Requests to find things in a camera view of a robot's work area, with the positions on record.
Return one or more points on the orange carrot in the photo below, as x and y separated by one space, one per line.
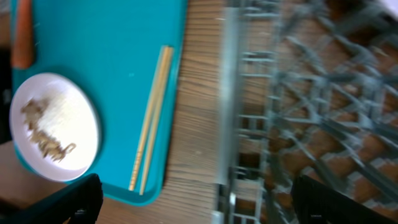
23 45

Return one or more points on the grey dishwasher rack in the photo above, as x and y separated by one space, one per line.
306 88

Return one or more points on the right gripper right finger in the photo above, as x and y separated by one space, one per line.
314 202

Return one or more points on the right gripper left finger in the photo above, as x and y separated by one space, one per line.
79 202

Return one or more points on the rice pile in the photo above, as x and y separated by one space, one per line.
61 116

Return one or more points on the pink plate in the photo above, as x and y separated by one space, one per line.
76 163

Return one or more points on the teal plastic tray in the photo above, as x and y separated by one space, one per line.
110 50

